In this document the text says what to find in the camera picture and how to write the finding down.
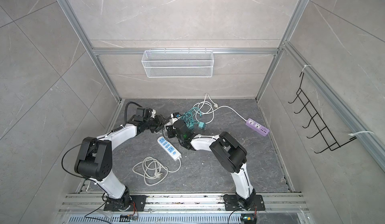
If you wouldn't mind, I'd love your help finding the black wire hook rack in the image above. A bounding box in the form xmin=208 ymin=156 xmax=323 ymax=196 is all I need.
xmin=288 ymin=72 xmax=357 ymax=154

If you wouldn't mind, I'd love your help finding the teal cable bundle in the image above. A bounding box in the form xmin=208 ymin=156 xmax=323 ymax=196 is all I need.
xmin=179 ymin=108 xmax=203 ymax=130

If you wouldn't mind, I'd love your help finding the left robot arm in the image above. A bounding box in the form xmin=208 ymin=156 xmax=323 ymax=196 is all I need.
xmin=63 ymin=101 xmax=167 ymax=211

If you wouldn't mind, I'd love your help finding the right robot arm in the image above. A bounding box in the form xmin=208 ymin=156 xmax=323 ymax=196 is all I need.
xmin=165 ymin=120 xmax=256 ymax=210

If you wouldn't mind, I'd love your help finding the purple strip white cord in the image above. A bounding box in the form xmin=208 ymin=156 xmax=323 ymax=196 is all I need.
xmin=192 ymin=93 xmax=248 ymax=124

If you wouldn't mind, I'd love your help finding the white power strip cord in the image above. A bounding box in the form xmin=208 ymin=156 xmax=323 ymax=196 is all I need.
xmin=132 ymin=156 xmax=182 ymax=186

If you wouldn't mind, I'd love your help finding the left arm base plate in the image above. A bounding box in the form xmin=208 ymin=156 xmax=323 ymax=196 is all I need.
xmin=103 ymin=195 xmax=147 ymax=212

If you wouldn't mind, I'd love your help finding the white wire mesh basket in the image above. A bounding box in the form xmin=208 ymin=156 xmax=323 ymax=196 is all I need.
xmin=141 ymin=50 xmax=215 ymax=78

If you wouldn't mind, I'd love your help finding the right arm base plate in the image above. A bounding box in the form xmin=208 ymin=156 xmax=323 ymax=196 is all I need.
xmin=223 ymin=194 xmax=266 ymax=211

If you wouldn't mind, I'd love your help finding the white blue power strip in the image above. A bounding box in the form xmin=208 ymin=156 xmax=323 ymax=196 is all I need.
xmin=157 ymin=137 xmax=181 ymax=161

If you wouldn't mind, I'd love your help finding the purple power strip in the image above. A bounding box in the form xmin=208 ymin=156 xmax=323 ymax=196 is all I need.
xmin=246 ymin=118 xmax=270 ymax=137

